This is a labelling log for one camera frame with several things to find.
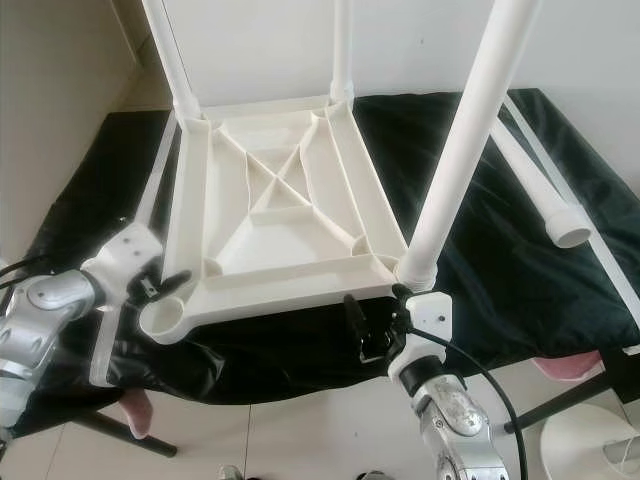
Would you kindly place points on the white standing fan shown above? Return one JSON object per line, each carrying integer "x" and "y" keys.
{"x": 590, "y": 450}

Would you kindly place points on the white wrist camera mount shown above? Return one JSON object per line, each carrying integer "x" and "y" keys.
{"x": 432, "y": 315}
{"x": 125, "y": 250}

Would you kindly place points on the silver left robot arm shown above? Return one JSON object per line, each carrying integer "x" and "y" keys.
{"x": 40, "y": 320}

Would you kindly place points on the grey tape strip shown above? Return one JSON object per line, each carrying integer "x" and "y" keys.
{"x": 600, "y": 250}
{"x": 105, "y": 345}

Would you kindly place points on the black metal table frame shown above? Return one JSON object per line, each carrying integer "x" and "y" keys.
{"x": 120, "y": 432}

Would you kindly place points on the grey right robot foot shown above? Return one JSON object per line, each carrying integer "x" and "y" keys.
{"x": 375, "y": 475}

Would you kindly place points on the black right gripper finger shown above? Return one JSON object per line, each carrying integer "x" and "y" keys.
{"x": 357, "y": 317}
{"x": 400, "y": 297}

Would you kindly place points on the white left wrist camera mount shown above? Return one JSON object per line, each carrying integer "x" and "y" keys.
{"x": 125, "y": 250}

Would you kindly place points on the pink plastic object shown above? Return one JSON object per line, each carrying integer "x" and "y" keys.
{"x": 138, "y": 415}

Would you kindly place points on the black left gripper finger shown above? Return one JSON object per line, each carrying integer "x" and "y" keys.
{"x": 171, "y": 281}

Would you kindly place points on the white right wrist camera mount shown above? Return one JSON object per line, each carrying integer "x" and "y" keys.
{"x": 432, "y": 315}

